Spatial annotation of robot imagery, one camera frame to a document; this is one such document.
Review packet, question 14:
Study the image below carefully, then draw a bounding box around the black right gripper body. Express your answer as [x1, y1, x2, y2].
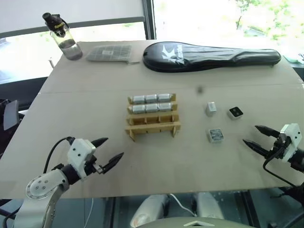
[269, 136, 286, 160]

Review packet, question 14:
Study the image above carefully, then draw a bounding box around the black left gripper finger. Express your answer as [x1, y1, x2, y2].
[91, 137, 109, 149]
[102, 152, 125, 174]

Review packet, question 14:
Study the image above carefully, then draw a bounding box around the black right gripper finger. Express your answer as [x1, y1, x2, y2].
[242, 139, 272, 158]
[254, 125, 281, 139]

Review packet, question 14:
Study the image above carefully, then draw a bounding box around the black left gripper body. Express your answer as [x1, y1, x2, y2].
[83, 154, 104, 176]

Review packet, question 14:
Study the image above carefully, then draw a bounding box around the wooden slotted rack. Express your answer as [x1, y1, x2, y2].
[124, 93, 182, 143]

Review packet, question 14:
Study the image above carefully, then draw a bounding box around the silver rounded robot leg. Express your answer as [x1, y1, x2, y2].
[191, 191, 224, 220]
[130, 194, 171, 228]

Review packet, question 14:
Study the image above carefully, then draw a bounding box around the black table leg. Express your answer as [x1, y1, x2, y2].
[240, 189, 261, 228]

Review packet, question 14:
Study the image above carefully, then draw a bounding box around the green item at table edge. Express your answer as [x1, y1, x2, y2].
[282, 53, 304, 65]

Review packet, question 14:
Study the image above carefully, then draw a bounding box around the black chair with grey panel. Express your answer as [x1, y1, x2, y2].
[0, 98, 26, 154]

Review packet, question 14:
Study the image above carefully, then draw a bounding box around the grey robot torso top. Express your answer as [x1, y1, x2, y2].
[142, 214, 260, 228]

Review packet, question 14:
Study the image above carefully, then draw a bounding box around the black racket case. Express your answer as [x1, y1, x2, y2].
[142, 42, 282, 73]

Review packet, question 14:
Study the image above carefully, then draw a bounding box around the clear water bottle black lid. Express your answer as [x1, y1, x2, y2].
[42, 12, 84, 61]

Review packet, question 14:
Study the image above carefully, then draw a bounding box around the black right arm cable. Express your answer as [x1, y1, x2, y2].
[262, 148, 304, 199]

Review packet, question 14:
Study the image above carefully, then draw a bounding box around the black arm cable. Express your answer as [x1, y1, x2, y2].
[43, 136, 73, 174]
[262, 148, 304, 199]

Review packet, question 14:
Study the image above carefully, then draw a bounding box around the silver block with dark face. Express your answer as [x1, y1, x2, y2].
[227, 107, 243, 120]

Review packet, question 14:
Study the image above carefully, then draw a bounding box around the silver block speckled top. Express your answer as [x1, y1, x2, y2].
[208, 128, 225, 143]

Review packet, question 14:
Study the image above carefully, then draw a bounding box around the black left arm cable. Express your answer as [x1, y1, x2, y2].
[43, 136, 73, 174]

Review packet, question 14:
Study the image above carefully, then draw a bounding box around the thin white cable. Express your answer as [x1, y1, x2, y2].
[83, 197, 95, 228]

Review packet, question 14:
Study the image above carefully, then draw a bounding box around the white cable under table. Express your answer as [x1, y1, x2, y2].
[169, 193, 198, 217]

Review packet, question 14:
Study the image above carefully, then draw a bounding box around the dark window frame post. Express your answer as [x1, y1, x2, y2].
[143, 0, 158, 41]

